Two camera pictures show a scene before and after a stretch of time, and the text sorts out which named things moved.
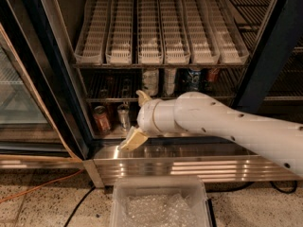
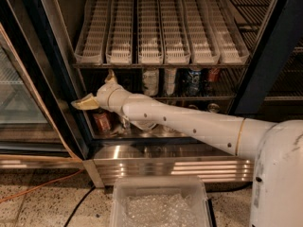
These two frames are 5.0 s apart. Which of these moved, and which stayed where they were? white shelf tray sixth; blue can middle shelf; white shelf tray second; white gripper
Moved: white gripper
Stayed: white shelf tray sixth; blue can middle shelf; white shelf tray second
